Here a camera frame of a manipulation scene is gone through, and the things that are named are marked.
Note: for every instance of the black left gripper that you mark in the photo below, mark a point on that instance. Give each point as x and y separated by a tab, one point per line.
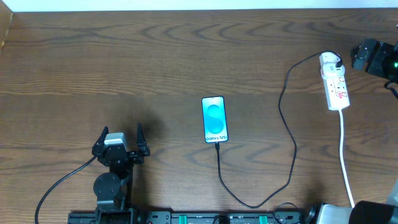
119	152

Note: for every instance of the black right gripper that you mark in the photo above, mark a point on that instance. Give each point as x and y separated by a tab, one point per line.
374	58

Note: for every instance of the blue smartphone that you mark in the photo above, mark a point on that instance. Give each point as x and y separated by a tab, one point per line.
214	119

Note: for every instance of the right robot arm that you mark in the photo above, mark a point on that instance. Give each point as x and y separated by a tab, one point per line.
363	211

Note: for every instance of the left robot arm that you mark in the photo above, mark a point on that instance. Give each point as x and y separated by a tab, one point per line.
113	188

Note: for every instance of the white charger adapter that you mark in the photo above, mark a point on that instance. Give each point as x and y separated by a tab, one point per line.
331	66

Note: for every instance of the white power strip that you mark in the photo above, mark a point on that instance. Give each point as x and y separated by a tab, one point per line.
336	93

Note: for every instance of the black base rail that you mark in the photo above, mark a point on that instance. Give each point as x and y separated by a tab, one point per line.
165	217

